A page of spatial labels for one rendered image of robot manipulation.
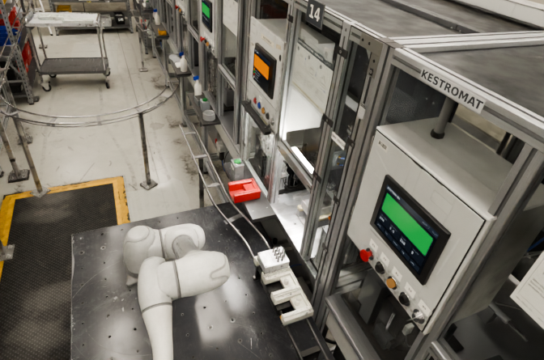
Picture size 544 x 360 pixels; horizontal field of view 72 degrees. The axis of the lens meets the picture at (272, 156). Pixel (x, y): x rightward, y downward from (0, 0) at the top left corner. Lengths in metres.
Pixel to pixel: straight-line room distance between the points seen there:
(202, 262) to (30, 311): 1.81
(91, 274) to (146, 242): 0.39
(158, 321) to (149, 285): 0.12
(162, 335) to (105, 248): 1.03
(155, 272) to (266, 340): 0.72
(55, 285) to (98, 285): 0.99
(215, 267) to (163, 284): 0.18
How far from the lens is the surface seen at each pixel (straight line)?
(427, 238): 1.08
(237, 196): 2.11
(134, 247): 1.94
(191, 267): 1.39
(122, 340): 1.95
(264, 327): 1.93
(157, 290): 1.38
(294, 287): 1.82
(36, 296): 3.10
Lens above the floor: 2.34
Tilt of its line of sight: 34 degrees down
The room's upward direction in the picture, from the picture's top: 6 degrees clockwise
